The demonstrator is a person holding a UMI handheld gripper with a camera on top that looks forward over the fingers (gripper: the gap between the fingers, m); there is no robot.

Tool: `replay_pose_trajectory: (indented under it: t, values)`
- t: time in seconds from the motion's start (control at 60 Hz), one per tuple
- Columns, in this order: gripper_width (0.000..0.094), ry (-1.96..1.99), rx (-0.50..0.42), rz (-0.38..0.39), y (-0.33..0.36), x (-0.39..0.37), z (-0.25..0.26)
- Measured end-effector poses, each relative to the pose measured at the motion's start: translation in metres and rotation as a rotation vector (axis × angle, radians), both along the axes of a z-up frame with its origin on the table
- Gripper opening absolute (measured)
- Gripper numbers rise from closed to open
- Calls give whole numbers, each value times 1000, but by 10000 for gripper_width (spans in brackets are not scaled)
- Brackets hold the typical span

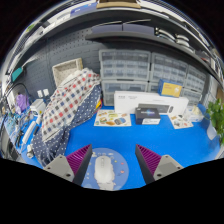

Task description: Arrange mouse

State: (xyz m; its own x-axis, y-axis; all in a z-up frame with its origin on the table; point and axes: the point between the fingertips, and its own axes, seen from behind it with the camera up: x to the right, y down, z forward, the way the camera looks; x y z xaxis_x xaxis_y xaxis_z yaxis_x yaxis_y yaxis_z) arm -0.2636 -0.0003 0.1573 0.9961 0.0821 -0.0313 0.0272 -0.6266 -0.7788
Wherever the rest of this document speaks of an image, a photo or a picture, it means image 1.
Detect navy polka dot cloth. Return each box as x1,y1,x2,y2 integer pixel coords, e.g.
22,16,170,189
30,84,103,168

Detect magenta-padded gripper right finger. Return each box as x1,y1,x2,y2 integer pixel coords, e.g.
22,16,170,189
135,144,184,185

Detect white desk device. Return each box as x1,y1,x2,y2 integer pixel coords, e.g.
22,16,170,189
29,98,47,117

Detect yellow tool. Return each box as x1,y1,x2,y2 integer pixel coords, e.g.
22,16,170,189
94,99,103,111

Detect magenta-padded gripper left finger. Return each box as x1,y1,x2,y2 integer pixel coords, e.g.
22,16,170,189
44,143,94,187

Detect small black box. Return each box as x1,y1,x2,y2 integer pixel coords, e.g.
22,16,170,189
134,107,162,126

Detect white woven basket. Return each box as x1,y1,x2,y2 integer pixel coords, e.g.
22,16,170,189
51,57,84,88

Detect purple bag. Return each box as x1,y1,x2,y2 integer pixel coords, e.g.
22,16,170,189
14,93,30,113

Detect white blue tissue box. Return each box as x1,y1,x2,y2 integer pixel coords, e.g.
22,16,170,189
184,105,205,123

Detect green leafy plant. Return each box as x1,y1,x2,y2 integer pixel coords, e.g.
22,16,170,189
204,98,224,146

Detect cartoon sticker sheet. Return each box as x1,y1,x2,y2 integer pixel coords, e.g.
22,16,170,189
167,114,194,130
93,109,132,128

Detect red blue checked cloth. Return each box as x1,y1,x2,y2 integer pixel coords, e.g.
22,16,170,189
40,68,102,143

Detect white plant pot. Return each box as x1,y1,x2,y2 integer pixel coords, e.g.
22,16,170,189
206,123,219,141

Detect yellow card with blue frame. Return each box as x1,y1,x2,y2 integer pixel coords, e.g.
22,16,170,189
157,78,184,99

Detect long white keyboard box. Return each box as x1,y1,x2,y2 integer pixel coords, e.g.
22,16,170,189
113,90,190,116

